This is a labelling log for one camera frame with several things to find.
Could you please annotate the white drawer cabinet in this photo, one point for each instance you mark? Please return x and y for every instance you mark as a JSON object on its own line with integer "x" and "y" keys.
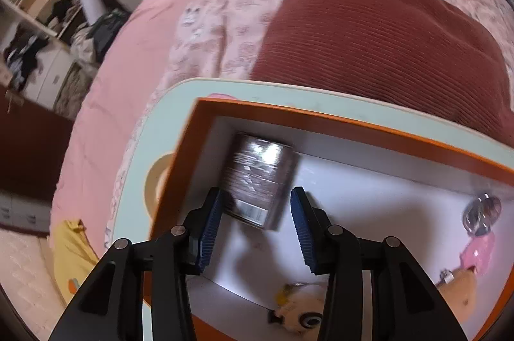
{"x": 52, "y": 76}

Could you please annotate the brown card box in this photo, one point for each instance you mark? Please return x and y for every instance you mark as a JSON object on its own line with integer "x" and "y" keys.
{"x": 257, "y": 172}

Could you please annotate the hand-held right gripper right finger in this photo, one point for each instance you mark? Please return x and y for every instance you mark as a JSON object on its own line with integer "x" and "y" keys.
{"x": 303, "y": 228}

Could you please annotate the pile of dark clothes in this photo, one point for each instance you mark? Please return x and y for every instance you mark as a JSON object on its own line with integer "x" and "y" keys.
{"x": 22, "y": 56}

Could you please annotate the orange cardboard box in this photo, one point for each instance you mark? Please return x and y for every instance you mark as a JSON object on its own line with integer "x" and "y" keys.
{"x": 381, "y": 196}

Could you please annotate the pink bottle with clear cap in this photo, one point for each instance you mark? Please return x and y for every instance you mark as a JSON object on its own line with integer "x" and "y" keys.
{"x": 478, "y": 252}

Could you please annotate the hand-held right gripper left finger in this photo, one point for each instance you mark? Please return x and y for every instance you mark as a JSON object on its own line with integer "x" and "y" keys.
{"x": 211, "y": 228}

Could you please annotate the black bag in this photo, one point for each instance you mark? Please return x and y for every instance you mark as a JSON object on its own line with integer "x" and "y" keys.
{"x": 106, "y": 30}

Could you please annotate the light blue cartoon lap table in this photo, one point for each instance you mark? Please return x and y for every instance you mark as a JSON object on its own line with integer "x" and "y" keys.
{"x": 160, "y": 132}

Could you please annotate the dark brown cabinet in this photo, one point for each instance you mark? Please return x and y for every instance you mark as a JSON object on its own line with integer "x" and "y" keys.
{"x": 28, "y": 148}

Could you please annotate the pink bedsheet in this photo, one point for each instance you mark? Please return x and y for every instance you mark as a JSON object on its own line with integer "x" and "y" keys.
{"x": 132, "y": 64}

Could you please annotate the cream figurine with top hat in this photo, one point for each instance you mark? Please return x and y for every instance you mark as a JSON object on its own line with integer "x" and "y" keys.
{"x": 299, "y": 315}

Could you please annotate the yellow cloth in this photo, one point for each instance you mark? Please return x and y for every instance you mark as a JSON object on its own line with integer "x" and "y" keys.
{"x": 72, "y": 252}

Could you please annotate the tan plush toy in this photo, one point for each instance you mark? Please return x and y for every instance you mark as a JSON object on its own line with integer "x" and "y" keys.
{"x": 457, "y": 293}

